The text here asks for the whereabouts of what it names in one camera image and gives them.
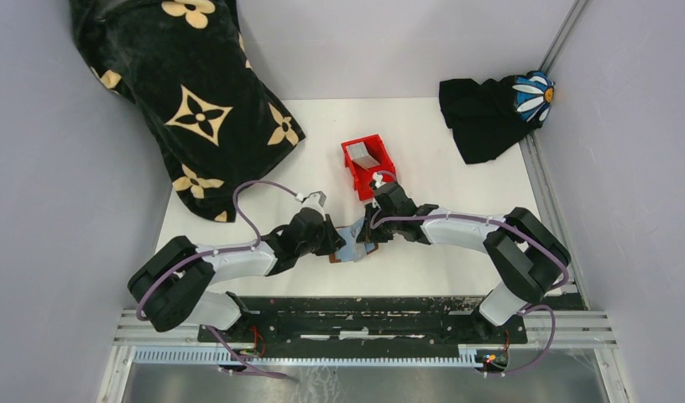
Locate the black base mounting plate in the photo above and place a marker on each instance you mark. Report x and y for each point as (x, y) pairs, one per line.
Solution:
(367, 327)

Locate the aluminium rail frame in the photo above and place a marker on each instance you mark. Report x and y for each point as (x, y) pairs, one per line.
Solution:
(198, 326)

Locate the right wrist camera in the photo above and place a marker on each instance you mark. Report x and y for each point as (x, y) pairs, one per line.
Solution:
(378, 179)

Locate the black cloth with daisy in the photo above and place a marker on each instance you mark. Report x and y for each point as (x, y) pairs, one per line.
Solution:
(488, 118)

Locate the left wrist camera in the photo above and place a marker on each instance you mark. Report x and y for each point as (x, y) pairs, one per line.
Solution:
(314, 201)

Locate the red plastic bin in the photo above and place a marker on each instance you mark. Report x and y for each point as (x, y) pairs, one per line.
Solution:
(362, 177)

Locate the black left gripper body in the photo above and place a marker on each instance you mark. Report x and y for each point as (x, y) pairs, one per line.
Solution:
(314, 246)

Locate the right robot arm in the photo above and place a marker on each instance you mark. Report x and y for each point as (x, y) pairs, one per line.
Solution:
(528, 258)

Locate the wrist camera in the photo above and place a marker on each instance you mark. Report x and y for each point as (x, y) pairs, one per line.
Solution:
(314, 201)
(378, 179)

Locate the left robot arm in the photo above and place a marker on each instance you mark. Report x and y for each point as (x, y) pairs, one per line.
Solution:
(172, 287)

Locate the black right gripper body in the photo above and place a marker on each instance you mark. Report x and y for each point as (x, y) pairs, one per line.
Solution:
(385, 229)

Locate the black blanket with beige flowers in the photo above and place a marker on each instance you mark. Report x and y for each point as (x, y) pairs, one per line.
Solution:
(183, 65)

